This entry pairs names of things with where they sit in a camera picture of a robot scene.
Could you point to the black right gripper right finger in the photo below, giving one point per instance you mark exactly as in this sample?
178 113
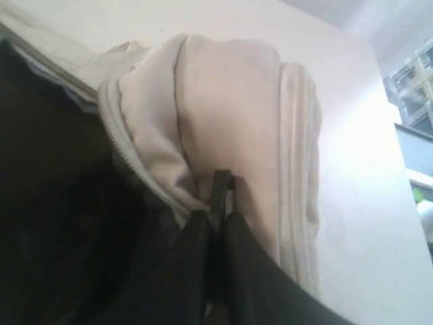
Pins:
258 291

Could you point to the storage shelves with bins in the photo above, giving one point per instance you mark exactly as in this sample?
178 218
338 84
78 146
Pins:
410 89

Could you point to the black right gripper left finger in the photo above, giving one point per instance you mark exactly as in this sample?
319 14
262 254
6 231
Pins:
174 291

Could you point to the beige fabric duffel bag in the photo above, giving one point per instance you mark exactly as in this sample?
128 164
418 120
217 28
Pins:
179 111

